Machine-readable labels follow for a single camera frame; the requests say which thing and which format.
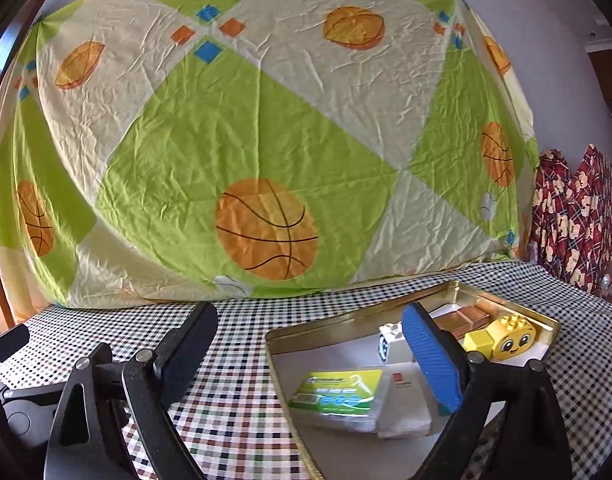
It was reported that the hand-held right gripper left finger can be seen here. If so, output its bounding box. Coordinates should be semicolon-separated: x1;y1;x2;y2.
43;301;221;480

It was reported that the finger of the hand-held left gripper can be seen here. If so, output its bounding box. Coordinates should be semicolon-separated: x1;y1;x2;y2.
0;380;62;403
0;322;31;363

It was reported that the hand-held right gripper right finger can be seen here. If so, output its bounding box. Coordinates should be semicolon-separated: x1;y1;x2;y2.
401;301;572;480

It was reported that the yellow block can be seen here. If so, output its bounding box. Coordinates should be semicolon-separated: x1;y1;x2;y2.
462;329;499;355

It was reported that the copper coloured box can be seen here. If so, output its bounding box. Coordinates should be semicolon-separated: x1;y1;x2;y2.
431;302;496;336

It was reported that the white printed toy brick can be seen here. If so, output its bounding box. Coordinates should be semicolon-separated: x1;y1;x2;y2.
377;321;411;365

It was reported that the white box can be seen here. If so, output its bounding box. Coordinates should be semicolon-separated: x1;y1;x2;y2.
378;370;434;438

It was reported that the yellow face toy brick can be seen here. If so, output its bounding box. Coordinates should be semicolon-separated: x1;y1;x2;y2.
488;316;537;363

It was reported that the green packet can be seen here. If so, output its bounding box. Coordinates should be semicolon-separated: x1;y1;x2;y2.
288;367;391;433

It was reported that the gold metal tin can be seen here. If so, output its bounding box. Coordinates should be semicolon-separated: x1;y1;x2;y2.
264;280;561;480

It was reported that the checkered tablecloth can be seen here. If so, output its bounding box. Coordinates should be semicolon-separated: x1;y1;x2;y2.
0;260;612;480

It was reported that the red patterned cloth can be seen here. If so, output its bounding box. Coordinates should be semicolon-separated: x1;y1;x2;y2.
528;144;612;296

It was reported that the basketball print bedsheet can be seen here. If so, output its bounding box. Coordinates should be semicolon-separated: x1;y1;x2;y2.
0;0;541;311

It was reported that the brown wooden cabinet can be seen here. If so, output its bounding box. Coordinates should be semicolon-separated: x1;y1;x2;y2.
586;42;612;116

